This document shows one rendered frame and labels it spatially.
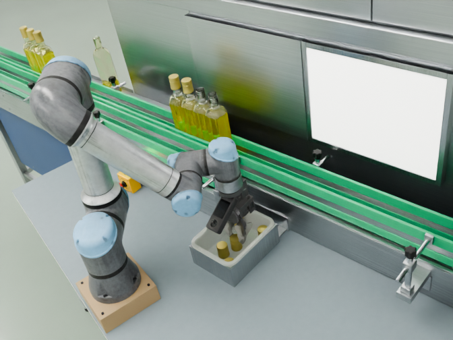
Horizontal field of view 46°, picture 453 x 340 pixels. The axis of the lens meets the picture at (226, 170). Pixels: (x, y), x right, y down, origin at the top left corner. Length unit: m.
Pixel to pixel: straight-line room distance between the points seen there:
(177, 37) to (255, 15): 0.43
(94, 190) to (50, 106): 0.35
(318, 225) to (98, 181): 0.65
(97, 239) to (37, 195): 0.77
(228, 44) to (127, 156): 0.61
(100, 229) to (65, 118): 0.36
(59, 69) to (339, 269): 0.95
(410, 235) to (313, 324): 0.35
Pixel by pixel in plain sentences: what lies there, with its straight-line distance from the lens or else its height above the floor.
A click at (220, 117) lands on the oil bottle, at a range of 1.73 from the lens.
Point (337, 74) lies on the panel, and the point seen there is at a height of 1.24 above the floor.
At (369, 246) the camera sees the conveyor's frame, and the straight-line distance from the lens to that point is 1.56.
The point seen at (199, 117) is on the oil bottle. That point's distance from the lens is 1.79.
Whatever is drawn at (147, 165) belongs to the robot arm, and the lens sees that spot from 1.31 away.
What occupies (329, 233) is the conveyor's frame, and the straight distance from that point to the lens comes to 1.63.
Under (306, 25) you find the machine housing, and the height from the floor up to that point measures 1.36.
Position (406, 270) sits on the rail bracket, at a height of 0.96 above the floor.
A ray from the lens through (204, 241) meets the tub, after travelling 1.68.
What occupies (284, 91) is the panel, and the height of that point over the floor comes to 1.14.
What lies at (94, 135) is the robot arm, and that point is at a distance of 1.28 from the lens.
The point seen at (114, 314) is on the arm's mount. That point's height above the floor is 0.80.
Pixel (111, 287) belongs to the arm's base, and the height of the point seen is 0.87.
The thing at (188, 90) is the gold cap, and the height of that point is 1.13.
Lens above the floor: 1.99
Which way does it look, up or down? 38 degrees down
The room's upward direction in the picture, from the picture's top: 11 degrees counter-clockwise
